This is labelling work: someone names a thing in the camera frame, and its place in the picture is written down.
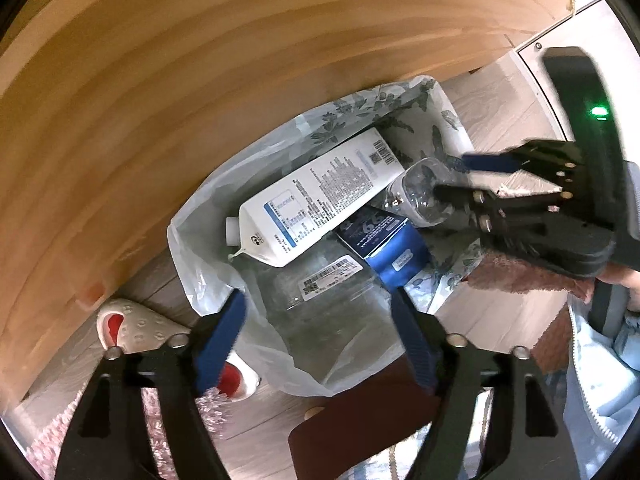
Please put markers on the bin with floral plastic liner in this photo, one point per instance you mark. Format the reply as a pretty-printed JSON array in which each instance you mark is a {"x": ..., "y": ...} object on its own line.
[{"x": 215, "y": 240}]

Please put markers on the person's right hand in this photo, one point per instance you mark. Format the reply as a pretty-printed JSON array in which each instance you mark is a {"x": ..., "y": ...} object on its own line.
[{"x": 625, "y": 276}]

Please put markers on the white milk carton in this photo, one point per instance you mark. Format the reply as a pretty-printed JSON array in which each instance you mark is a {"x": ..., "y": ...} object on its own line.
[{"x": 320, "y": 195}]

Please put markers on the dark brown stool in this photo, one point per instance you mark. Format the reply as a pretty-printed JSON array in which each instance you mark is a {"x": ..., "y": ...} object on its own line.
[{"x": 350, "y": 430}]

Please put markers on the blue plaid cloth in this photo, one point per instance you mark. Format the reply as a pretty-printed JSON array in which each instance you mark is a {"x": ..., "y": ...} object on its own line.
[{"x": 400, "y": 466}]

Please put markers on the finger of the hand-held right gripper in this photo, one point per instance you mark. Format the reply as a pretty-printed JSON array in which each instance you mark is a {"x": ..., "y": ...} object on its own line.
[
  {"x": 490, "y": 162},
  {"x": 460, "y": 194}
]

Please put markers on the clear plastic container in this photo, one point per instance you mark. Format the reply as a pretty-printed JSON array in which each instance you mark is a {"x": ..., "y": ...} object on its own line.
[{"x": 325, "y": 310}]

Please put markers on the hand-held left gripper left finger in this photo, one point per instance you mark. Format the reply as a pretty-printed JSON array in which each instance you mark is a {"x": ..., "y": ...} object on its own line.
[{"x": 220, "y": 340}]

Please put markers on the light blue jacket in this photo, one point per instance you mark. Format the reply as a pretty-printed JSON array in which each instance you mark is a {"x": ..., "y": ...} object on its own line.
[{"x": 590, "y": 385}]

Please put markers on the dark blue box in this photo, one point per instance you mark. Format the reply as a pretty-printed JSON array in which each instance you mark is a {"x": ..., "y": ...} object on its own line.
[{"x": 385, "y": 245}]

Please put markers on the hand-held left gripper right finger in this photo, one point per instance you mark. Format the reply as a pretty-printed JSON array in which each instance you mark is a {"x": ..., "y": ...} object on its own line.
[{"x": 410, "y": 340}]

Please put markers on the clear plastic bottle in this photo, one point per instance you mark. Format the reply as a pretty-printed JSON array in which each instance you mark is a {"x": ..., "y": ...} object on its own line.
[{"x": 415, "y": 190}]

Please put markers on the wooden bed frame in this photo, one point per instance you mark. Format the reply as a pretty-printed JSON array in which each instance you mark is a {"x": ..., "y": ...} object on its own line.
[{"x": 200, "y": 85}]

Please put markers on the white red slipper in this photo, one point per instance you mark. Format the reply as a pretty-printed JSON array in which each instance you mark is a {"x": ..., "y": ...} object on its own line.
[{"x": 140, "y": 330}]

